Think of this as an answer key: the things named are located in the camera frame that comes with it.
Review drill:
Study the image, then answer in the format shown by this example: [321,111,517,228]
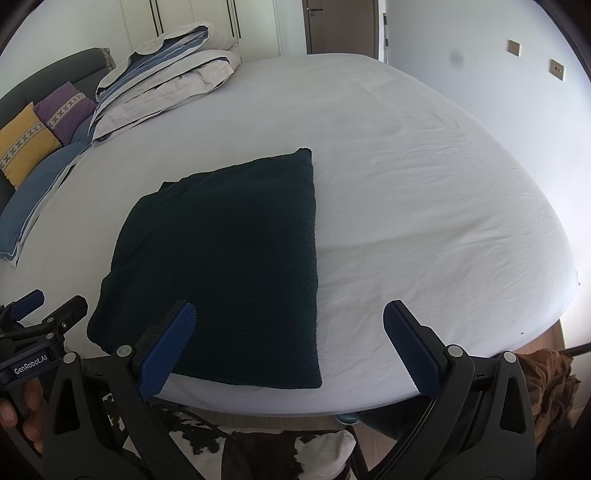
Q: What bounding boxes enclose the stack of grey pillows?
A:
[90,50,242,144]

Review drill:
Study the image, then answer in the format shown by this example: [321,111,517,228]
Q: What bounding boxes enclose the folded blue grey duvet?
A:
[96,22,211,100]

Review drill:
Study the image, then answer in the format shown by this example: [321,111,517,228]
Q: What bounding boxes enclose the grey upholstered headboard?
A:
[0,47,116,217]

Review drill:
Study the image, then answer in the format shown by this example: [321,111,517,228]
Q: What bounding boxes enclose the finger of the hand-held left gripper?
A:
[21,295,88,343]
[0,290,45,325]

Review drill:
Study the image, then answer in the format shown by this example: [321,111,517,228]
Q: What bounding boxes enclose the bed with white sheet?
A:
[0,54,580,418]

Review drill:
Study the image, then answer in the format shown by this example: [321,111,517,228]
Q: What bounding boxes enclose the person's left hand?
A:
[0,378,45,441]

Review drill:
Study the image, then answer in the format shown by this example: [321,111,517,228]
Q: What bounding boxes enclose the brown door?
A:
[302,0,380,58]

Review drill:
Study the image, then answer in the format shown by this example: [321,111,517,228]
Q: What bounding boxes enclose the purple patterned cushion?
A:
[33,82,98,145]

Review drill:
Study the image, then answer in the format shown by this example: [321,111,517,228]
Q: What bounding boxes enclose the brown crumpled cloth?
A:
[516,348,581,438]

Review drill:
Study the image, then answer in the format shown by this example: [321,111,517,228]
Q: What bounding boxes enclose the blue pillow with grey border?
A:
[0,115,94,269]

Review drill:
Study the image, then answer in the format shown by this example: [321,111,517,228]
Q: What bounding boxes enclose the yellow patterned cushion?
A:
[0,102,63,189]

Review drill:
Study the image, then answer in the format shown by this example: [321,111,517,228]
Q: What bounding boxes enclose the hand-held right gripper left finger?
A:
[44,299,215,480]

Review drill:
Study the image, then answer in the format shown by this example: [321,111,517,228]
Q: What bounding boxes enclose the cowhide print cloth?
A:
[105,392,359,480]

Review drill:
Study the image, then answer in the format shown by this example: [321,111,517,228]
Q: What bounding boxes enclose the white wardrobe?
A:
[115,0,308,65]

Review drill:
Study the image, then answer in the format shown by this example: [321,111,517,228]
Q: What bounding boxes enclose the dark green sweater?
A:
[87,147,323,391]

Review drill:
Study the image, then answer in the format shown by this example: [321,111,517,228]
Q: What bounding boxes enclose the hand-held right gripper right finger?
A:
[369,300,539,480]

